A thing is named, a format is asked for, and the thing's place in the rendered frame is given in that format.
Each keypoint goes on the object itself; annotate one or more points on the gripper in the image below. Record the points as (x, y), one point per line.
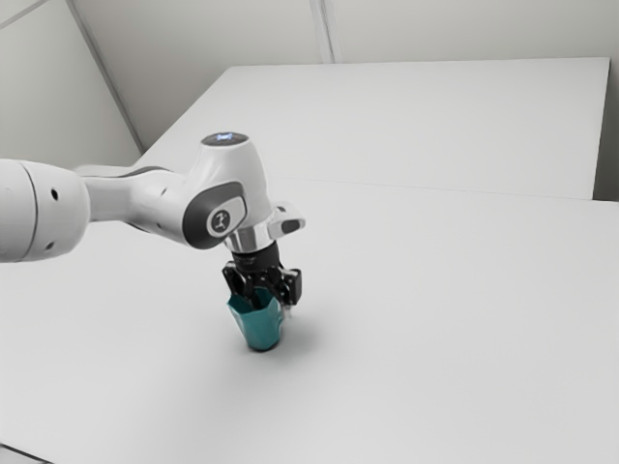
(258, 267)

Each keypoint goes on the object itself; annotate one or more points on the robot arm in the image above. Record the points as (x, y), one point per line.
(145, 198)

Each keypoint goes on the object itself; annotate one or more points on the teal faceted mug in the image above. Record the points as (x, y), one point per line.
(257, 323)

